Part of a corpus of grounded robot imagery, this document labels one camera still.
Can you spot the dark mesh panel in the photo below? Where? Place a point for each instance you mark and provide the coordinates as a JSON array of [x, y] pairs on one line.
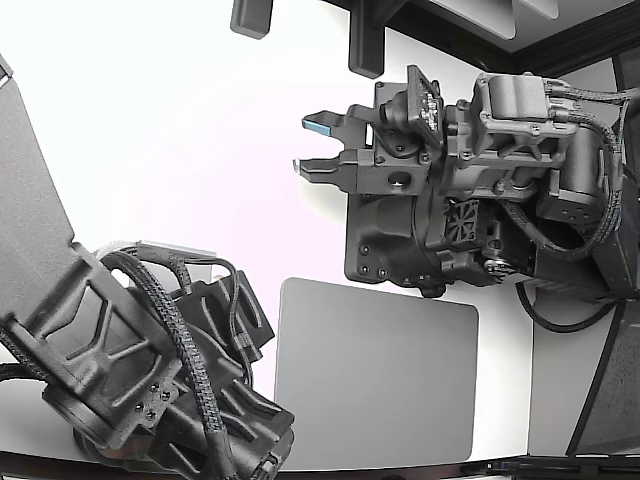
[[615, 390]]

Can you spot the black robot arm with gripper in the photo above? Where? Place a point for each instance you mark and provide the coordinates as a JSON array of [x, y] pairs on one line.
[[390, 235]]

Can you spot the grey mat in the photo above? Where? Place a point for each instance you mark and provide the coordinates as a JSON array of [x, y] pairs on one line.
[[375, 375]]

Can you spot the white foam panel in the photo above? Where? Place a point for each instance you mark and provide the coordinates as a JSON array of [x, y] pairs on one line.
[[480, 15]]

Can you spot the black table edge rail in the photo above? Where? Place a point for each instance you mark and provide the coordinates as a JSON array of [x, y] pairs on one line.
[[550, 467]]

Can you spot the black gripper oval recess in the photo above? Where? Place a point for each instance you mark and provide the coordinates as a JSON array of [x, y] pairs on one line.
[[390, 175]]

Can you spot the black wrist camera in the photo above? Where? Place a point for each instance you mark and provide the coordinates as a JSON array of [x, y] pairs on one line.
[[405, 115]]

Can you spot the black frame beam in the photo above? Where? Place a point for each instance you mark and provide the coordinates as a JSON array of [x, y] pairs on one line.
[[550, 55]]

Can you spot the black part-holding gripper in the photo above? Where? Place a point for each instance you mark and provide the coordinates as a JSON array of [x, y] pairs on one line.
[[220, 315]]

